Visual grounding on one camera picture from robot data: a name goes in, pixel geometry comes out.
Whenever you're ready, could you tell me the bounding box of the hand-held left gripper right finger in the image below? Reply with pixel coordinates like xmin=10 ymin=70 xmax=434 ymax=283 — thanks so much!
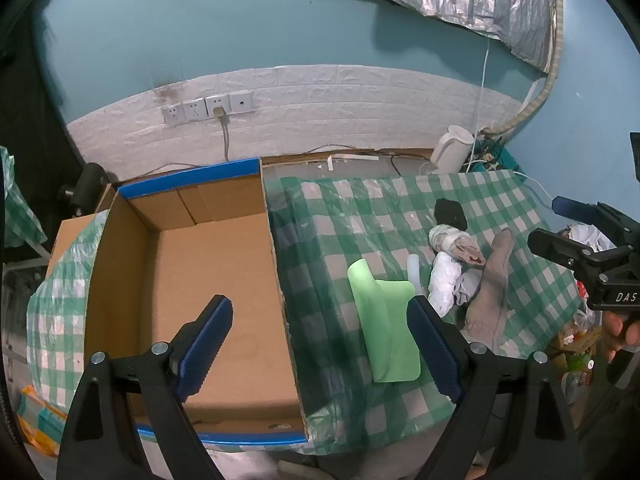
xmin=406 ymin=296 xmax=586 ymax=480

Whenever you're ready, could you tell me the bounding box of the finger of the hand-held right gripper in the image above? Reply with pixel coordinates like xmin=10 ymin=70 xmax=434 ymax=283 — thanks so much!
xmin=528 ymin=228 xmax=608 ymax=283
xmin=552 ymin=196 xmax=633 ymax=250

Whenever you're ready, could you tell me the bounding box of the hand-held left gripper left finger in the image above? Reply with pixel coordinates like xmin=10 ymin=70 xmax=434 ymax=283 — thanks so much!
xmin=57 ymin=294 xmax=235 ymax=480

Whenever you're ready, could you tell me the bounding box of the light green soft mat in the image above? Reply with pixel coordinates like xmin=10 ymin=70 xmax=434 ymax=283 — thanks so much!
xmin=347 ymin=259 xmax=422 ymax=383

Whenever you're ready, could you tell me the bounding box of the white grey sock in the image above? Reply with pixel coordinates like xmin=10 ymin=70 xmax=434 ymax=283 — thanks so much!
xmin=452 ymin=270 xmax=482 ymax=306

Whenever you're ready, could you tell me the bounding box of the white cloth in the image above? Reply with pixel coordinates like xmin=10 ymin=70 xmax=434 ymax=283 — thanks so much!
xmin=427 ymin=251 xmax=463 ymax=317

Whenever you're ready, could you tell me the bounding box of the beige long sock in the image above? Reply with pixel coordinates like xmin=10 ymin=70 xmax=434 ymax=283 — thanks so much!
xmin=462 ymin=227 xmax=514 ymax=353

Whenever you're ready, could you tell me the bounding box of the cardboard box with blue tape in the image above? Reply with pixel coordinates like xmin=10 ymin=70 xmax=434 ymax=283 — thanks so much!
xmin=47 ymin=157 xmax=308 ymax=446

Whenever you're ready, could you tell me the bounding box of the pink beige sock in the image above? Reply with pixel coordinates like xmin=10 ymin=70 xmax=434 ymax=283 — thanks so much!
xmin=450 ymin=240 xmax=487 ymax=267

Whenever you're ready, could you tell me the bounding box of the person's right hand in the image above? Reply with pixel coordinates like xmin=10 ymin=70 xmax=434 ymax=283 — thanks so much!
xmin=602 ymin=310 xmax=640 ymax=363

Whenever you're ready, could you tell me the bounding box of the white plastic bag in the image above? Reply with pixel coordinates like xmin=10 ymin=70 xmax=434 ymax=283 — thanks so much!
xmin=567 ymin=224 xmax=617 ymax=254

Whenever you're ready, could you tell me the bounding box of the pile of colourful packets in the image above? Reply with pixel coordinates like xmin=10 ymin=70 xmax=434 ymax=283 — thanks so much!
xmin=549 ymin=280 xmax=603 ymax=407

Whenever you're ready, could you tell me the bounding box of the black cloth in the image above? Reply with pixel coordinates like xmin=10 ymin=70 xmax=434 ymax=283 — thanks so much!
xmin=434 ymin=198 xmax=469 ymax=230

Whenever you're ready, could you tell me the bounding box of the beige wrapped pipe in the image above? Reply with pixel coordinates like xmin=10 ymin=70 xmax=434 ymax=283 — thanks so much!
xmin=492 ymin=0 xmax=564 ymax=135

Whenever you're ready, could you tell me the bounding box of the white electric kettle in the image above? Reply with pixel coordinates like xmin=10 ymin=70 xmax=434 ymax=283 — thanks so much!
xmin=431 ymin=125 xmax=475 ymax=175

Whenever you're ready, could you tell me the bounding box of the green checkered plastic sheet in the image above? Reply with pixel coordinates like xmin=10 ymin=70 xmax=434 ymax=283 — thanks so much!
xmin=0 ymin=146 xmax=47 ymax=250
xmin=26 ymin=209 xmax=110 ymax=408

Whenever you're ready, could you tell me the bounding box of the green checkered plastic tablecloth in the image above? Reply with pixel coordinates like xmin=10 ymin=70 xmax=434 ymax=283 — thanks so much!
xmin=262 ymin=169 xmax=586 ymax=453

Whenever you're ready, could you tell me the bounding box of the orange teal packet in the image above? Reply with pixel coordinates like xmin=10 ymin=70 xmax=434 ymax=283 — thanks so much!
xmin=16 ymin=385 xmax=69 ymax=457

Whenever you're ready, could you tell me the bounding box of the black cylindrical device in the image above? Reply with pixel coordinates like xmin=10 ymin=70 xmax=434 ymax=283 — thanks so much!
xmin=57 ymin=162 xmax=106 ymax=217

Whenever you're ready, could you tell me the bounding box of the white plastic strip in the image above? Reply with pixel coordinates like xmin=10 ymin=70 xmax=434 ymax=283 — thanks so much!
xmin=327 ymin=153 xmax=379 ymax=171

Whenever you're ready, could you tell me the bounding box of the silver foil sheet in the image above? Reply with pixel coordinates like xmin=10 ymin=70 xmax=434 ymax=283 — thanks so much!
xmin=361 ymin=0 xmax=559 ymax=74

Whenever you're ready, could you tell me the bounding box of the thin white cable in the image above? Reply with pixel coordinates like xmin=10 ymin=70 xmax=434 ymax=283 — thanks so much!
xmin=474 ymin=37 xmax=492 ymax=135

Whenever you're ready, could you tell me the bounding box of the black cable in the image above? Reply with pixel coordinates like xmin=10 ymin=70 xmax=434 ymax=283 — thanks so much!
xmin=390 ymin=152 xmax=432 ymax=177

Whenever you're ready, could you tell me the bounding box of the beige plug with cable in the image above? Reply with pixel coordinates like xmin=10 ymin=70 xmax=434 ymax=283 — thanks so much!
xmin=212 ymin=106 xmax=234 ymax=163

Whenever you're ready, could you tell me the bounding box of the white brick wall panel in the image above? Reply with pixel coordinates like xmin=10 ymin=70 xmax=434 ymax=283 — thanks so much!
xmin=65 ymin=64 xmax=527 ymax=182

